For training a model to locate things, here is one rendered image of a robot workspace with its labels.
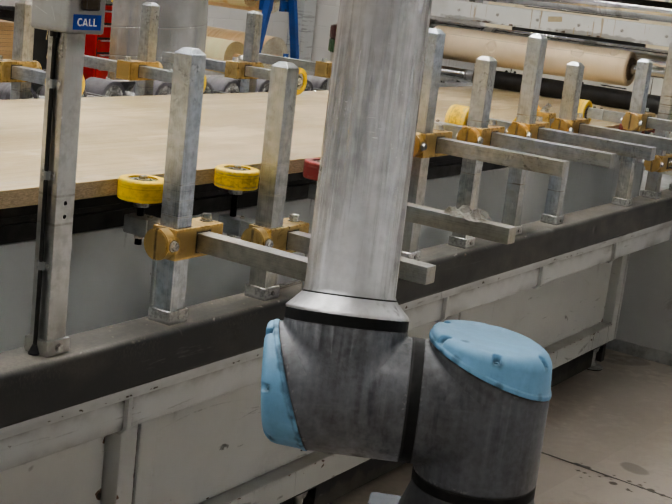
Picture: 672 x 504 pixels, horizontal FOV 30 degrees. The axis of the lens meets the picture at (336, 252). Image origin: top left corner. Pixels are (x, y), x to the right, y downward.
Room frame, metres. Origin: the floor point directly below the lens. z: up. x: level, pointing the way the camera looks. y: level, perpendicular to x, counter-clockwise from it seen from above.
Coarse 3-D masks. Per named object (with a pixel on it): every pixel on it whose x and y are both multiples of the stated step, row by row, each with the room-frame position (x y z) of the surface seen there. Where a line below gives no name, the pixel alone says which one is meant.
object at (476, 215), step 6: (468, 204) 2.25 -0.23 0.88; (450, 210) 2.25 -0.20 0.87; (456, 210) 2.26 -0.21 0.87; (462, 210) 2.25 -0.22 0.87; (468, 210) 2.25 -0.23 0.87; (474, 210) 2.23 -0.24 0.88; (480, 210) 2.26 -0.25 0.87; (456, 216) 2.23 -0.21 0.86; (462, 216) 2.23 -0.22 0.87; (468, 216) 2.22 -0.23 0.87; (474, 216) 2.22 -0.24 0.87; (480, 216) 2.22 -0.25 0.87; (486, 216) 2.24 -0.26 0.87
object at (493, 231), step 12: (312, 192) 2.41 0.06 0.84; (408, 204) 2.31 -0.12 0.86; (408, 216) 2.30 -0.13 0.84; (420, 216) 2.29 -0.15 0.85; (432, 216) 2.27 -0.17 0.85; (444, 216) 2.26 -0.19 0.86; (444, 228) 2.26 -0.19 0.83; (456, 228) 2.24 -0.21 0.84; (468, 228) 2.23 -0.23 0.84; (480, 228) 2.22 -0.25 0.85; (492, 228) 2.21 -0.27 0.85; (504, 228) 2.19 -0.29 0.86; (492, 240) 2.20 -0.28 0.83; (504, 240) 2.19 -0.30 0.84
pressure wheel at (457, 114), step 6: (450, 108) 3.10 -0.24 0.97; (456, 108) 3.09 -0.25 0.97; (462, 108) 3.09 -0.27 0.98; (468, 108) 3.09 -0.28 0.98; (450, 114) 3.09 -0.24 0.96; (456, 114) 3.08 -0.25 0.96; (462, 114) 3.07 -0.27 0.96; (450, 120) 3.08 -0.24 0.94; (456, 120) 3.07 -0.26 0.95; (462, 120) 3.07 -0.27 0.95
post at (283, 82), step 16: (288, 64) 2.12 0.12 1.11; (272, 80) 2.12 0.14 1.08; (288, 80) 2.11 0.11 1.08; (272, 96) 2.12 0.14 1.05; (288, 96) 2.11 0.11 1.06; (272, 112) 2.12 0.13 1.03; (288, 112) 2.12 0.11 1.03; (272, 128) 2.11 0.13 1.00; (288, 128) 2.12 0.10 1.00; (272, 144) 2.11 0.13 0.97; (288, 144) 2.13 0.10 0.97; (272, 160) 2.11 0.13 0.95; (288, 160) 2.13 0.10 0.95; (272, 176) 2.11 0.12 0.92; (272, 192) 2.11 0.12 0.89; (272, 208) 2.11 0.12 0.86; (256, 224) 2.12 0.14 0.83; (272, 224) 2.11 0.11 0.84; (256, 272) 2.12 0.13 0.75
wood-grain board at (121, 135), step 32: (128, 96) 3.18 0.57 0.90; (160, 96) 3.26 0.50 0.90; (224, 96) 3.43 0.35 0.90; (256, 96) 3.53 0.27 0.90; (320, 96) 3.74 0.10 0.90; (448, 96) 4.23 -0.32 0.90; (512, 96) 4.53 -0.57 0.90; (0, 128) 2.40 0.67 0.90; (32, 128) 2.45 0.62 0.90; (96, 128) 2.55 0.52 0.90; (128, 128) 2.60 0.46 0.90; (160, 128) 2.66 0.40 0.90; (224, 128) 2.78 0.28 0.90; (256, 128) 2.84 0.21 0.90; (320, 128) 2.98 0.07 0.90; (0, 160) 2.06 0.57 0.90; (32, 160) 2.09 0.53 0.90; (96, 160) 2.17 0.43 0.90; (128, 160) 2.20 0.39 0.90; (160, 160) 2.24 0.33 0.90; (224, 160) 2.33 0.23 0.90; (256, 160) 2.37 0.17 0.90; (0, 192) 1.81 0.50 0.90; (32, 192) 1.86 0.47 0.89; (96, 192) 1.98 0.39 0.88
